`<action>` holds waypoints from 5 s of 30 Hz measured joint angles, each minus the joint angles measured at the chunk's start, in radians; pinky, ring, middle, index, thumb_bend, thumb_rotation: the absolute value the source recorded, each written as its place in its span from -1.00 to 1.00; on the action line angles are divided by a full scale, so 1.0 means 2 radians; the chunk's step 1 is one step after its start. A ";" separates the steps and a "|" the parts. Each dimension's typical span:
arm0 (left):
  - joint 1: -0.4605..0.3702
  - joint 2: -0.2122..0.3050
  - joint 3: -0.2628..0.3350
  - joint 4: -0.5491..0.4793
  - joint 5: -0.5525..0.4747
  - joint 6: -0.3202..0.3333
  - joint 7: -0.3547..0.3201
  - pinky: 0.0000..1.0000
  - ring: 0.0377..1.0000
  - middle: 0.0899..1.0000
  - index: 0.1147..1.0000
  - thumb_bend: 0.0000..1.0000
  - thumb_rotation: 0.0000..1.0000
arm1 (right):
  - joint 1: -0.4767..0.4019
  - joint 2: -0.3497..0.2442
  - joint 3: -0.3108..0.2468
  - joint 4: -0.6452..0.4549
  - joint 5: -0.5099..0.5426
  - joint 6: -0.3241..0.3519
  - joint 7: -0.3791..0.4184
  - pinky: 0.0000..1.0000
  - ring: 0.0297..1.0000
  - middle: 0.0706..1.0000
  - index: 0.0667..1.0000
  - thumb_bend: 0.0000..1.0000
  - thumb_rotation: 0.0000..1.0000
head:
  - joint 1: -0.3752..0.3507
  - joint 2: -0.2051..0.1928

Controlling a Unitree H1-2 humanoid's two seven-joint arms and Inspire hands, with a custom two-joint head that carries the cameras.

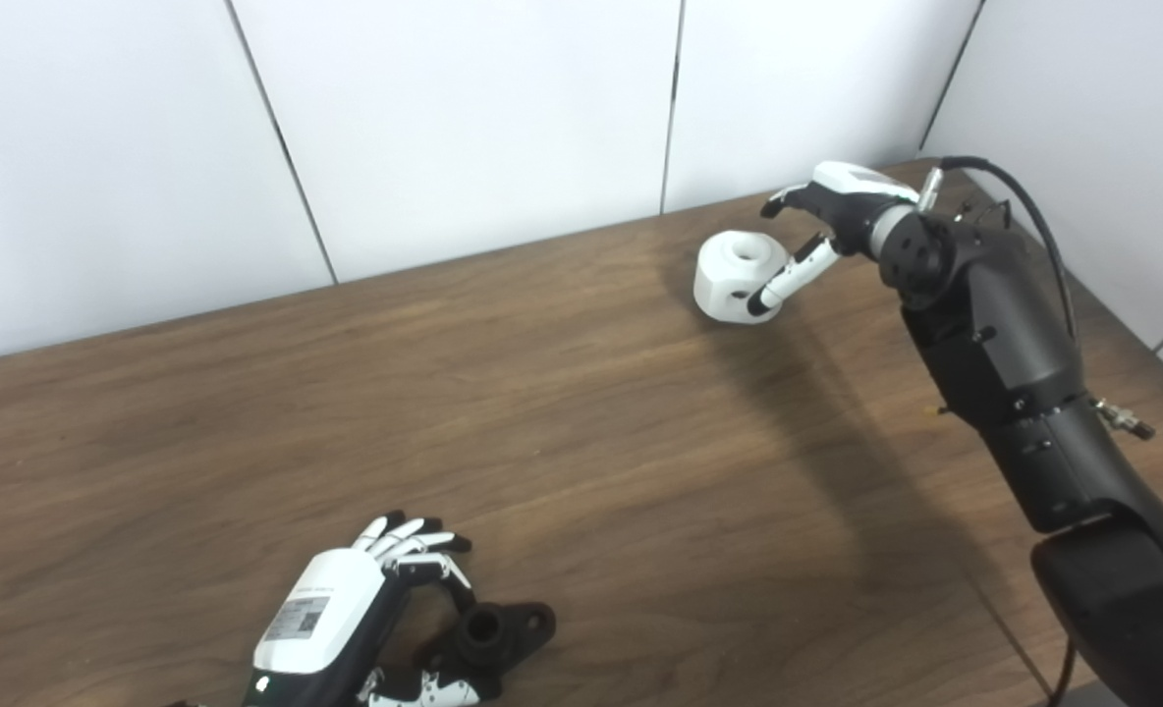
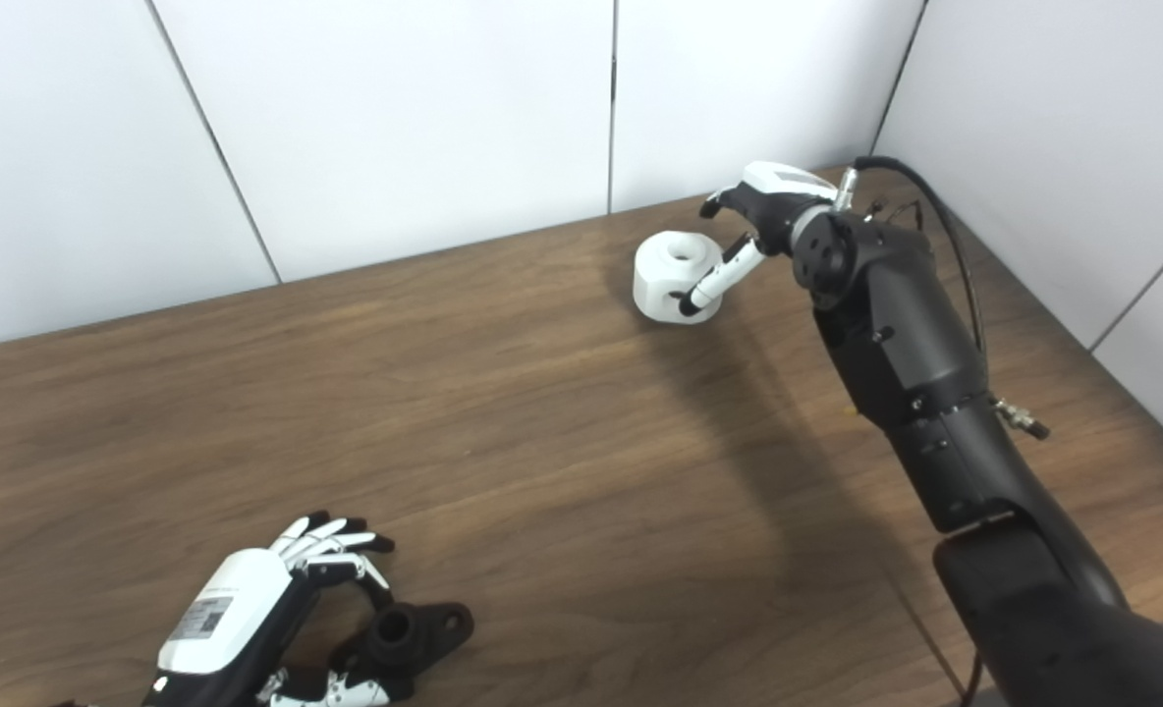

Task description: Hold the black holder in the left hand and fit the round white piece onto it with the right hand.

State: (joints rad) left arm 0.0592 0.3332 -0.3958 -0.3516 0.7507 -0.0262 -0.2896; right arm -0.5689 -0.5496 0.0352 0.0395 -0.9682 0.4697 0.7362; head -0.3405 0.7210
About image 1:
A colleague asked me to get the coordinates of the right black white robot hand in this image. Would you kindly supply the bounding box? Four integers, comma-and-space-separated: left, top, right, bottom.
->
747, 160, 921, 317

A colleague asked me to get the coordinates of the round white piece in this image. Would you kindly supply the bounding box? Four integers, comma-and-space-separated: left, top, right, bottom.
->
693, 230, 794, 323

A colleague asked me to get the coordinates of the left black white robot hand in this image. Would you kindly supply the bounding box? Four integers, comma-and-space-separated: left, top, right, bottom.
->
241, 511, 489, 707

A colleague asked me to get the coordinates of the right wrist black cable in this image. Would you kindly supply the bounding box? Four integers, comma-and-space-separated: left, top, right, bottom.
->
920, 155, 1079, 345

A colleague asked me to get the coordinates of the black flanged holder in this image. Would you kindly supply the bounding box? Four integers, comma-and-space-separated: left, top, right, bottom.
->
415, 601, 557, 688

